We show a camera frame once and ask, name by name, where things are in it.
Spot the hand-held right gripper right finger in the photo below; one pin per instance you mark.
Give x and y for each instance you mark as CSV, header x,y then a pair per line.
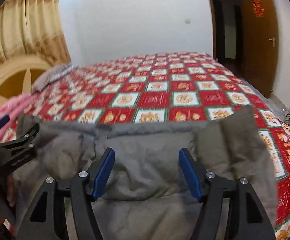
x,y
191,175

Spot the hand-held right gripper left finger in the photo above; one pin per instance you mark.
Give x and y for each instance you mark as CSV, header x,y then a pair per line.
x,y
103,175

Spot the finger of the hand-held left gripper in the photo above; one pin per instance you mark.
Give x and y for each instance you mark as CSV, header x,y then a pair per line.
x,y
1,125
14,152

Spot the grey puffer jacket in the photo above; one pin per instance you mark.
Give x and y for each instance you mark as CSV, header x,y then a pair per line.
x,y
147,155

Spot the person's left hand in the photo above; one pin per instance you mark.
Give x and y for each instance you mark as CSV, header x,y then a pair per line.
x,y
11,192

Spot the folded pink blanket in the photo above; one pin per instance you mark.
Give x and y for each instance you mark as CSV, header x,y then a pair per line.
x,y
14,105

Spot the cream and brown headboard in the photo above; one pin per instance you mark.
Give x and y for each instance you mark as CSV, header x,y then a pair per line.
x,y
12,82

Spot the striped pillow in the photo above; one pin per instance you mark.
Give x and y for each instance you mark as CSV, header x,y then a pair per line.
x,y
49,77

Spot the red checked bedspread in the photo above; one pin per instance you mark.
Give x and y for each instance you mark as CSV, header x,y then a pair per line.
x,y
160,97

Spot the beige patterned curtain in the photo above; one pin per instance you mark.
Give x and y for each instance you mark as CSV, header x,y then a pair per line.
x,y
22,25

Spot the brown wooden door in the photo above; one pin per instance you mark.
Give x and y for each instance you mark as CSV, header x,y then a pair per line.
x,y
257,55

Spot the red paper door decoration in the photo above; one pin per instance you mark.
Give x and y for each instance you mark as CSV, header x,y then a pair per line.
x,y
258,8

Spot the dark wooden door frame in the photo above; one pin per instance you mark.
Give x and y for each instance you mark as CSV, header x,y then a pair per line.
x,y
211,17

